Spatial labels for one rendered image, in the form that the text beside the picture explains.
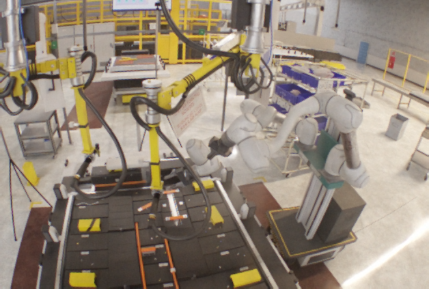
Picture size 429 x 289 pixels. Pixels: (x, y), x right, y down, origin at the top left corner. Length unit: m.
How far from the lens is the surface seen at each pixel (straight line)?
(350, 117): 1.31
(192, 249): 1.58
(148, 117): 1.40
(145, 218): 1.77
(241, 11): 1.41
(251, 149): 1.12
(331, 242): 2.81
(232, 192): 2.19
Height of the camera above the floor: 2.30
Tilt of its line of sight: 26 degrees down
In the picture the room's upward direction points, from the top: 4 degrees clockwise
